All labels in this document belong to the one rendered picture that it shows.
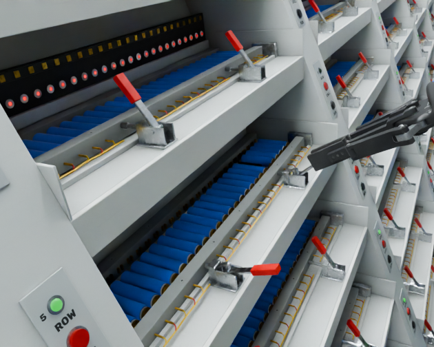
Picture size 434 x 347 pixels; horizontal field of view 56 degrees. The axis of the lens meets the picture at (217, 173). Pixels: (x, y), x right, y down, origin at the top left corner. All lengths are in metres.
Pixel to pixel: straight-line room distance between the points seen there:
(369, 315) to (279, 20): 0.66
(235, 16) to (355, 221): 0.51
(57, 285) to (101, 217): 0.07
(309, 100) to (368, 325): 0.50
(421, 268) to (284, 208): 0.86
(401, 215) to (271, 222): 0.77
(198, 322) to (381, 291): 0.64
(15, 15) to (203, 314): 0.36
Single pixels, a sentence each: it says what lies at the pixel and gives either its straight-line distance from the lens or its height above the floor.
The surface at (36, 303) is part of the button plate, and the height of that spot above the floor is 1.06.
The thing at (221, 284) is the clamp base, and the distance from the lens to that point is 0.53.
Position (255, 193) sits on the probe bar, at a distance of 0.67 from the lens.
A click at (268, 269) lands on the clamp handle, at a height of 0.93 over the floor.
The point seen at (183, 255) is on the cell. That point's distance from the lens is 0.56.
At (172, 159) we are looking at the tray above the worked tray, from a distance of 0.45.
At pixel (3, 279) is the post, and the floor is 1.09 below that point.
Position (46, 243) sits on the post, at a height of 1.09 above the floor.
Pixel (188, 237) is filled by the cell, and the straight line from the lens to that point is 0.59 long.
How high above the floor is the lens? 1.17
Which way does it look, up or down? 15 degrees down
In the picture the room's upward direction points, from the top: 25 degrees counter-clockwise
